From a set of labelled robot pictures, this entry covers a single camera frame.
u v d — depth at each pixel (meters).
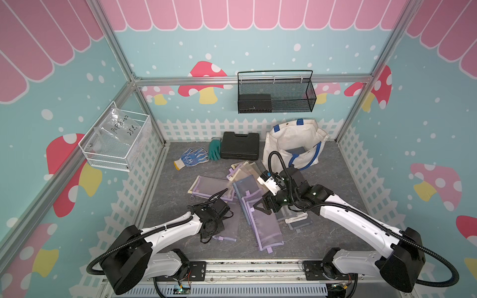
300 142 1.10
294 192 0.57
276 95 0.94
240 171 1.00
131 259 0.41
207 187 1.00
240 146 1.19
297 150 1.13
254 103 0.96
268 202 0.65
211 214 0.64
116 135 0.70
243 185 0.95
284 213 0.88
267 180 0.66
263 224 0.86
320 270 0.73
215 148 1.16
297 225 0.87
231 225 0.88
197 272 0.74
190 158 1.13
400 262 0.38
